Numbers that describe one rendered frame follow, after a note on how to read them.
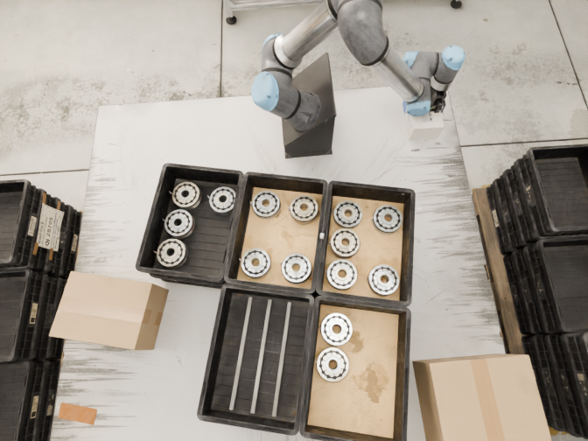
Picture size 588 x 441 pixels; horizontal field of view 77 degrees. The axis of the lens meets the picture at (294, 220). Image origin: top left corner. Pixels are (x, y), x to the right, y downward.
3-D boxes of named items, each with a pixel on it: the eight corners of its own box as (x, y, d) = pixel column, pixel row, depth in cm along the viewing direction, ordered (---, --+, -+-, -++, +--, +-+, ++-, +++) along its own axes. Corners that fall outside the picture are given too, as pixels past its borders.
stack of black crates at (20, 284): (20, 283, 203) (-34, 271, 170) (74, 280, 202) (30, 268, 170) (5, 361, 190) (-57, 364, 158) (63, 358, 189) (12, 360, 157)
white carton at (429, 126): (402, 101, 165) (407, 87, 156) (429, 99, 165) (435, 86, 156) (409, 140, 159) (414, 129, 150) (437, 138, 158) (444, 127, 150)
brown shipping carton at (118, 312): (169, 290, 142) (152, 283, 127) (153, 349, 135) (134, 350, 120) (95, 278, 145) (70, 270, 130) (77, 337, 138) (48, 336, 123)
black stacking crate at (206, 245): (175, 177, 145) (164, 163, 134) (248, 185, 143) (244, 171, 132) (149, 276, 133) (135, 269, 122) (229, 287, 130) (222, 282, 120)
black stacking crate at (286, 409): (230, 288, 130) (223, 283, 120) (313, 299, 128) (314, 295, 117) (206, 412, 118) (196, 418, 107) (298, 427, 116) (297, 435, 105)
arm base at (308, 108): (293, 101, 149) (275, 91, 142) (321, 87, 138) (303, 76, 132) (291, 136, 146) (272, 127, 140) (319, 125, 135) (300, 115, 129)
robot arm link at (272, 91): (275, 122, 139) (246, 108, 130) (278, 88, 141) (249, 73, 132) (297, 114, 130) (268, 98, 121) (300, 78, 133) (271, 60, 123)
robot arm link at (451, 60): (440, 42, 123) (466, 43, 122) (430, 66, 133) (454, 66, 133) (441, 61, 121) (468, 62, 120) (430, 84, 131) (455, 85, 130)
